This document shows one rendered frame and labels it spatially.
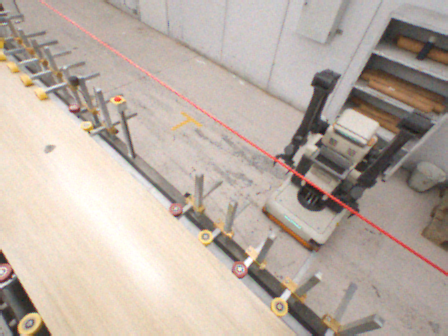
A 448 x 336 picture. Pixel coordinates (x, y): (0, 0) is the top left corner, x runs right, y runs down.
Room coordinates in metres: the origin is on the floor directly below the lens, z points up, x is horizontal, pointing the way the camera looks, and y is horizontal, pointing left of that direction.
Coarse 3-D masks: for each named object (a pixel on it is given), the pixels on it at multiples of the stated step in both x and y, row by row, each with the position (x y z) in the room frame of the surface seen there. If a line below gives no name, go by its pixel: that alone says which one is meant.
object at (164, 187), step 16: (16, 48) 2.58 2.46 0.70; (32, 64) 2.31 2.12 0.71; (48, 80) 2.10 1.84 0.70; (64, 96) 1.86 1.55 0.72; (96, 128) 1.53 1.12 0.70; (112, 144) 1.38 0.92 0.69; (128, 160) 1.26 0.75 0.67; (144, 176) 1.14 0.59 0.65; (160, 176) 1.13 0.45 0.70; (160, 192) 1.03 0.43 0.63; (176, 192) 1.01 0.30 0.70; (192, 208) 0.89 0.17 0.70; (208, 224) 0.79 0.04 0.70; (240, 256) 0.61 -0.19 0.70; (256, 272) 0.53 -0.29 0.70; (272, 288) 0.45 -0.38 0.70; (288, 304) 0.38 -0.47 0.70; (304, 304) 0.39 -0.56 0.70; (304, 320) 0.32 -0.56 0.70
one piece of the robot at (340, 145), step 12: (336, 120) 1.39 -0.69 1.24; (324, 132) 1.32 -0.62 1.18; (324, 144) 1.30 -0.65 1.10; (336, 144) 1.25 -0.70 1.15; (348, 144) 1.21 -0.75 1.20; (372, 144) 1.21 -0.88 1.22; (348, 156) 1.20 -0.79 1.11; (360, 156) 1.16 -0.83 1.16; (312, 168) 1.29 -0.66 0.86; (324, 168) 1.27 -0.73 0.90; (312, 180) 1.23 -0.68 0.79; (324, 180) 1.22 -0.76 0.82; (336, 180) 1.18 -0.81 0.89
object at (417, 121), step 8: (416, 112) 0.98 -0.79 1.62; (424, 112) 1.01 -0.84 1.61; (408, 120) 0.94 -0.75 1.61; (416, 120) 0.93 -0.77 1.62; (424, 120) 0.92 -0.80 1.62; (416, 128) 0.91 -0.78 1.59; (424, 128) 0.90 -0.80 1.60; (376, 152) 1.06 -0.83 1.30; (368, 160) 1.05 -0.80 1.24; (392, 160) 1.02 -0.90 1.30; (384, 168) 1.00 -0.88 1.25
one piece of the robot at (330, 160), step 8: (320, 152) 1.27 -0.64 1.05; (328, 152) 1.24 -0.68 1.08; (312, 160) 1.20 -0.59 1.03; (320, 160) 1.20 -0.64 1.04; (328, 160) 1.21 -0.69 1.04; (336, 160) 1.20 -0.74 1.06; (344, 160) 1.18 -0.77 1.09; (328, 168) 1.14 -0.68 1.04; (336, 168) 1.15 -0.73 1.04; (344, 168) 1.16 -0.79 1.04; (336, 176) 1.11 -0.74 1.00; (344, 176) 1.09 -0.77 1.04
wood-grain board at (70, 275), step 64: (0, 64) 1.94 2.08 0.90; (0, 128) 1.19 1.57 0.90; (64, 128) 1.28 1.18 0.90; (0, 192) 0.70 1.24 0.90; (64, 192) 0.76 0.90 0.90; (128, 192) 0.82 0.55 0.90; (64, 256) 0.40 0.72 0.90; (128, 256) 0.44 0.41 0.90; (192, 256) 0.49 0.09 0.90; (64, 320) 0.14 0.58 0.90; (128, 320) 0.17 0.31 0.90; (192, 320) 0.21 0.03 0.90; (256, 320) 0.24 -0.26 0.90
